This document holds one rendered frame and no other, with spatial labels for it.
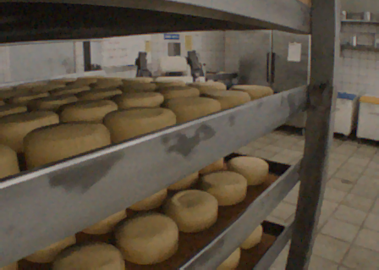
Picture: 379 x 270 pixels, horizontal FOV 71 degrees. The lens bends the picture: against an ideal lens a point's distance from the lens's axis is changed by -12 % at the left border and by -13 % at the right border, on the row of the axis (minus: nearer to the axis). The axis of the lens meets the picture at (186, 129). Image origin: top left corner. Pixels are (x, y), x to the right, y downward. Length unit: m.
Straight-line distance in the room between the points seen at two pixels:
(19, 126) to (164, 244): 0.13
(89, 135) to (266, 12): 0.16
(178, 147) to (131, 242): 0.10
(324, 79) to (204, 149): 0.22
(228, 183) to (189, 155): 0.15
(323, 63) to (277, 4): 0.12
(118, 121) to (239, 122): 0.08
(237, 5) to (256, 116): 0.08
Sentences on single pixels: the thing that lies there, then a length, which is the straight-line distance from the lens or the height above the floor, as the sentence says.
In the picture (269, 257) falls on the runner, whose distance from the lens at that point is 0.37.
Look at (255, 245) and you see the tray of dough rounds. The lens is 0.40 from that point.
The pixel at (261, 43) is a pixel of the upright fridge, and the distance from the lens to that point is 5.31.
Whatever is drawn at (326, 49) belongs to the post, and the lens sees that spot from 0.36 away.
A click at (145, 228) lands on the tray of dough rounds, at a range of 0.24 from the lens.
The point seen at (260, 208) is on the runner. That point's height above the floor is 1.23.
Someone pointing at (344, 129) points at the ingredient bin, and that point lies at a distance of 5.14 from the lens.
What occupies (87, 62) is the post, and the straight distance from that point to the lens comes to 0.63.
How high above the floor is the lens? 1.37
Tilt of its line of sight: 15 degrees down
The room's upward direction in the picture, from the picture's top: straight up
